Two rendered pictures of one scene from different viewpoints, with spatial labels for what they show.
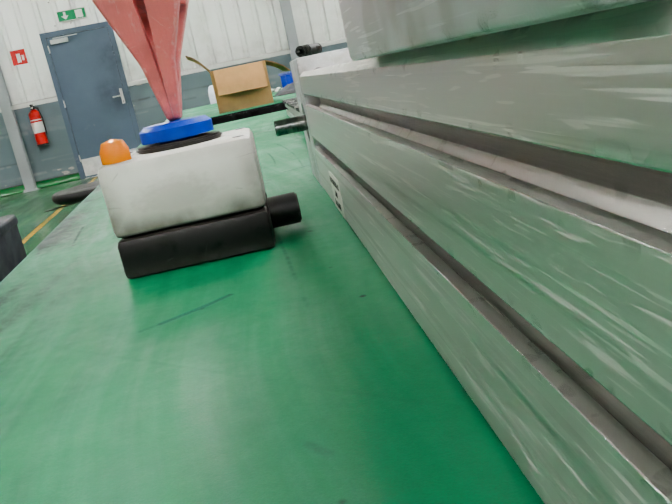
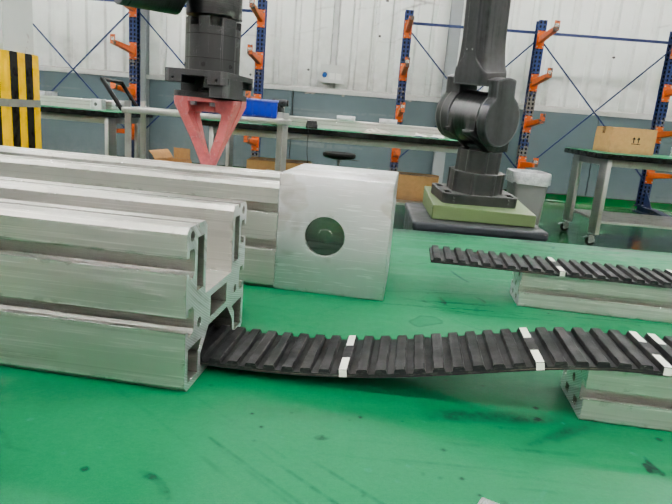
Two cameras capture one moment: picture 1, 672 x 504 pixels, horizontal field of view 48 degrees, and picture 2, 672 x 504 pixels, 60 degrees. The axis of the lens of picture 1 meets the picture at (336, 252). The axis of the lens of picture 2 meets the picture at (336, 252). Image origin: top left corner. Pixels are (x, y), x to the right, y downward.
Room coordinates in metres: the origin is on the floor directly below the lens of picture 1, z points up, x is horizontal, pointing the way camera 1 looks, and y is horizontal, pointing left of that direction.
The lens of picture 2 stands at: (0.68, -0.54, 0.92)
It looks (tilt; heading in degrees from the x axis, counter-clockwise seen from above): 13 degrees down; 100
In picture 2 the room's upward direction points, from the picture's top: 5 degrees clockwise
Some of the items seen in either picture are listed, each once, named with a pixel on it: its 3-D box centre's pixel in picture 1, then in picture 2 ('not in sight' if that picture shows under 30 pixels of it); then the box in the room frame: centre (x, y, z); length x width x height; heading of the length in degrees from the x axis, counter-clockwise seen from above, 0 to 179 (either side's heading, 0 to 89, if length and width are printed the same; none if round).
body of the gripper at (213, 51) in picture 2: not in sight; (212, 55); (0.42, 0.07, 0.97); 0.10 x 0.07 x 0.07; 94
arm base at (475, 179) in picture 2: not in sight; (476, 175); (0.72, 0.42, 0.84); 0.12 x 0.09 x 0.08; 17
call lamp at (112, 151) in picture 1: (114, 150); not in sight; (0.39, 0.10, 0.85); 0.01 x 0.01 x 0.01
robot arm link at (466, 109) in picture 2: not in sight; (478, 126); (0.72, 0.40, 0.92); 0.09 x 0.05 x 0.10; 47
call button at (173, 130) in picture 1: (178, 137); not in sight; (0.42, 0.07, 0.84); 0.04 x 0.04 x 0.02
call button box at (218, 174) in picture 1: (207, 191); not in sight; (0.42, 0.06, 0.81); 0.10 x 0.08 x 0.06; 94
